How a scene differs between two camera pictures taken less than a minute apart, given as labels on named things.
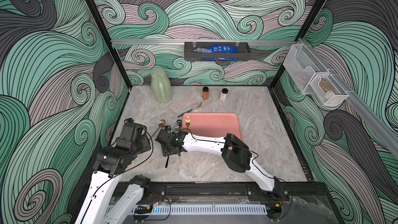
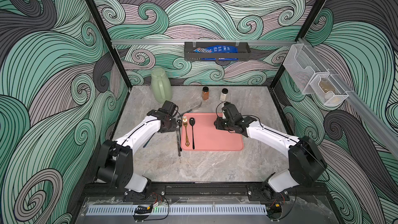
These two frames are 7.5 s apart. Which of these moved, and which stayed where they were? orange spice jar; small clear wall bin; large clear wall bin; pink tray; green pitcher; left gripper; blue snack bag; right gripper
Moved: left gripper; right gripper
Stayed: blue snack bag; small clear wall bin; pink tray; green pitcher; large clear wall bin; orange spice jar
